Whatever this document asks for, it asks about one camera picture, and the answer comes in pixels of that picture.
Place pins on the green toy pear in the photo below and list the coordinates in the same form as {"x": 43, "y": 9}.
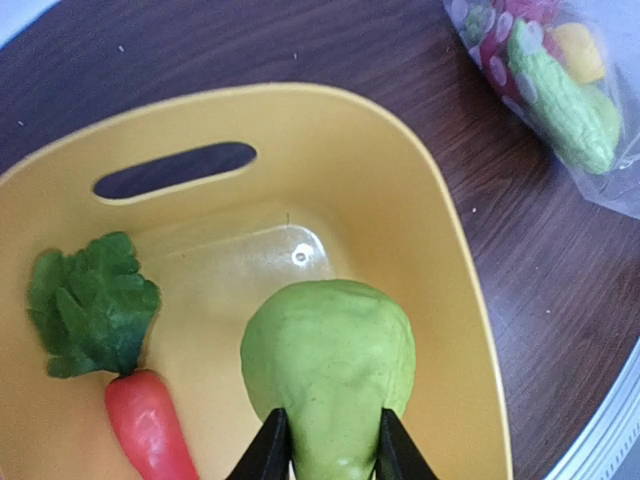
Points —
{"x": 333, "y": 354}

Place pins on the green toy cucumber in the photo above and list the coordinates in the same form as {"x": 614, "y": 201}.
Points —
{"x": 558, "y": 102}

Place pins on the yellow toy apple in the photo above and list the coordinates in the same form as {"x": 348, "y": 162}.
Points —
{"x": 583, "y": 60}

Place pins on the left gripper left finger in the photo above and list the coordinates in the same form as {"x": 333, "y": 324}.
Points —
{"x": 268, "y": 455}

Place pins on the yellow plastic basket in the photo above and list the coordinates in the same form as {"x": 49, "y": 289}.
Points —
{"x": 228, "y": 196}

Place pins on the front aluminium rail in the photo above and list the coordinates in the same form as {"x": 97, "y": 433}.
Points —
{"x": 608, "y": 447}

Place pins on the red toy chili pepper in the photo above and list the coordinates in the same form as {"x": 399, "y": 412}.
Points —
{"x": 92, "y": 310}

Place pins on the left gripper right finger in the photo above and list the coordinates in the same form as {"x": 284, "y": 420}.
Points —
{"x": 398, "y": 458}

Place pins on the clear dotted zip bag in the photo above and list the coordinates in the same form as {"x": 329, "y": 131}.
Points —
{"x": 615, "y": 28}

